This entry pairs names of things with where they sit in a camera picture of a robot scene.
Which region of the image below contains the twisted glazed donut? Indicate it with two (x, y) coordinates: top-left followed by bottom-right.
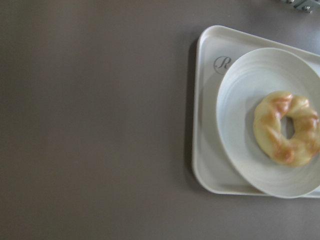
(253, 91), (320, 167)

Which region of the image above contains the cream plastic tray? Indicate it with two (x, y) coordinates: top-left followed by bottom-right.
(192, 25), (320, 196)

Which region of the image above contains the aluminium frame post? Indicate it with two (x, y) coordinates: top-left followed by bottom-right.
(272, 0), (320, 14)

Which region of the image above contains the white round plate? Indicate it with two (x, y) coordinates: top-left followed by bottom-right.
(216, 47), (320, 199)

